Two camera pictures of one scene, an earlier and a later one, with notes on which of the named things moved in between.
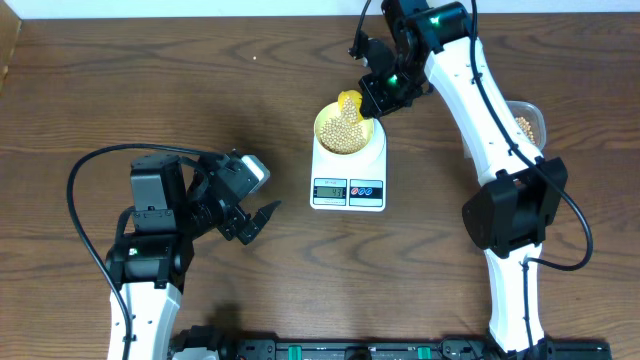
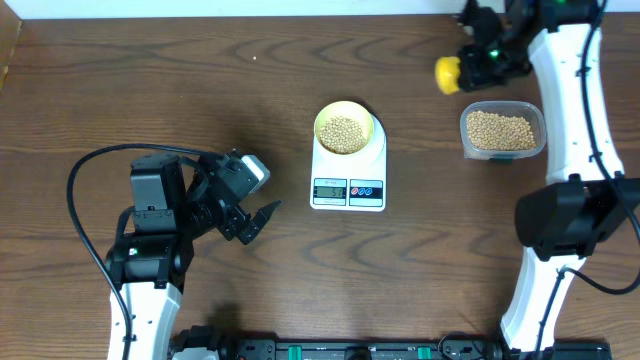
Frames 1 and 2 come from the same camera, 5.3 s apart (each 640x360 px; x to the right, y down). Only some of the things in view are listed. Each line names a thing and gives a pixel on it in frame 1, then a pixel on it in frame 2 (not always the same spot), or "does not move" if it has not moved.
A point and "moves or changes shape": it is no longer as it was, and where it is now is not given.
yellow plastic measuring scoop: (349, 103) moves or changes shape
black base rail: (228, 346) does not move
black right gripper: (373, 97) to (470, 79)
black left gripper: (238, 222) does not move
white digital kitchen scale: (350, 183) does not move
